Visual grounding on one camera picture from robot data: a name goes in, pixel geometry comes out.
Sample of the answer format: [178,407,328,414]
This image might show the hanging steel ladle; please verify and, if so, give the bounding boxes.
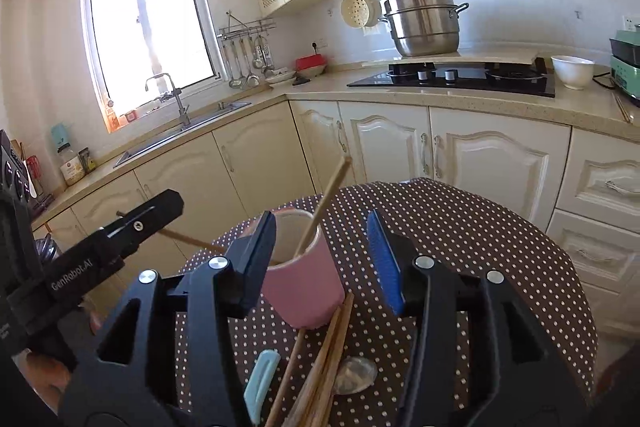
[222,42,242,89]
[240,38,261,88]
[252,36,273,78]

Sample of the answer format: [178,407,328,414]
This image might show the white board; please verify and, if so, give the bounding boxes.
[362,48,538,66]

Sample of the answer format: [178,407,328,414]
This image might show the red bowl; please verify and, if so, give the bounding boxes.
[295,54,328,78]

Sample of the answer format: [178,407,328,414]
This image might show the steel steamer pot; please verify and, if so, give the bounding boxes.
[378,0,470,58]

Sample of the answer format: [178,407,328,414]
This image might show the white lidded jar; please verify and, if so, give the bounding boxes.
[60,147,87,186]

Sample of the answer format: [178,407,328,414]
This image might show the brown polka dot tablecloth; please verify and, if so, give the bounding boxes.
[175,177,598,427]

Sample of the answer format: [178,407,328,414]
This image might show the black gas stove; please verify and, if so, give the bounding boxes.
[346,59,557,98]

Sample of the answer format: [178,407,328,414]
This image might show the person's left hand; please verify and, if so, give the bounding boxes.
[20,302,103,413]

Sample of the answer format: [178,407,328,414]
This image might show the white bowl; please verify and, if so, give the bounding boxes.
[551,55,596,90]

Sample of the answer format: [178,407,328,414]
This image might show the cream lower kitchen cabinets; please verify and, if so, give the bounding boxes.
[30,99,640,338]

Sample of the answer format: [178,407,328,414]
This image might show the steel sink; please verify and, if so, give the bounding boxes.
[112,101,252,168]

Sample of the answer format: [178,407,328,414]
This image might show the countertop utensil holder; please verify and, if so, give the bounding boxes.
[12,139,56,214]

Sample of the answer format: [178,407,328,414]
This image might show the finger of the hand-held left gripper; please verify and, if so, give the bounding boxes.
[97,189,185,259]

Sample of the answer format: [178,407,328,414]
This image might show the light blue sheathed knife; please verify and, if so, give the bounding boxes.
[244,349,282,425]

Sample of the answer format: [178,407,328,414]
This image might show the counter chopstick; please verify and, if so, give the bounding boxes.
[612,93,632,124]
[615,93,634,124]

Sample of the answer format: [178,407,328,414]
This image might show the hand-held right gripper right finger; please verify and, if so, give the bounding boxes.
[366,209,588,427]

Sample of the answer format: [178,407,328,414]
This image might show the wall utensil rack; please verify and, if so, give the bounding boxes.
[217,11,277,42]

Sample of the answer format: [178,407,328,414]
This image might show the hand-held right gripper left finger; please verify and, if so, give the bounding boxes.
[60,209,278,427]

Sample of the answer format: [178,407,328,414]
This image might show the light blue box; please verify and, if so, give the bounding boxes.
[50,123,71,154]

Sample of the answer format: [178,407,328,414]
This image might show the cream plastic strainer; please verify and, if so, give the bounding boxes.
[340,0,383,30]

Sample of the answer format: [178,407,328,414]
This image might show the white plates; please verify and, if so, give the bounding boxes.
[265,68,297,86]

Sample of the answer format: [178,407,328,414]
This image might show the beige kitchen countertop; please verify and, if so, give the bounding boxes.
[30,57,640,228]

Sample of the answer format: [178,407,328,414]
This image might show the steel faucet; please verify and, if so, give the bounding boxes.
[145,73,192,128]

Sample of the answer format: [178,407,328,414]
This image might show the orange packet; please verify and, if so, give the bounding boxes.
[102,99,121,132]

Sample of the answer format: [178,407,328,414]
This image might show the green kitchen appliance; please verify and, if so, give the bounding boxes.
[609,24,640,100]

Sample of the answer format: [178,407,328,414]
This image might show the kitchen window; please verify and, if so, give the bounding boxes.
[82,0,223,135]

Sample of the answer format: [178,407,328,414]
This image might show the pink cup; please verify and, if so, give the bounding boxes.
[261,208,347,332]

